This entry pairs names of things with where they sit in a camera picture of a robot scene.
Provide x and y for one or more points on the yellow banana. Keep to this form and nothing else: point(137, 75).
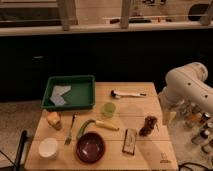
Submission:
point(106, 125)

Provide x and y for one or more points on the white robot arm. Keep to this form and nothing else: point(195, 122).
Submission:
point(186, 83)

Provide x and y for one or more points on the green plastic tray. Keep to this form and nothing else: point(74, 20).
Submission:
point(81, 95)

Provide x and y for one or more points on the green plastic cup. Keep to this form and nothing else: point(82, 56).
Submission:
point(109, 109)

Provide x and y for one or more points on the green cucumber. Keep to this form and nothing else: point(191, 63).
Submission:
point(83, 127)

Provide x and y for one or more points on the grey folded cloth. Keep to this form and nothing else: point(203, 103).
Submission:
point(57, 95)

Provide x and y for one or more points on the brown pine cone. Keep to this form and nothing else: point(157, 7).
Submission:
point(149, 124)

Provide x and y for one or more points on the orange fruit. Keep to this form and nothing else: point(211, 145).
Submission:
point(54, 119)

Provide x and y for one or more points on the dark red bowl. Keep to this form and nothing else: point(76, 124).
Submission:
point(90, 147)

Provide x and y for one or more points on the brown rectangular block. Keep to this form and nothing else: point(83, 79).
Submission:
point(129, 141)

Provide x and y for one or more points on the white cup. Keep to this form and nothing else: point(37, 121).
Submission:
point(48, 148)

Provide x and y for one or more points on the black pole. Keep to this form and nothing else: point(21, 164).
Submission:
point(20, 149)

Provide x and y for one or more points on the white handled brush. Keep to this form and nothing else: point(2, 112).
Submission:
point(118, 94)

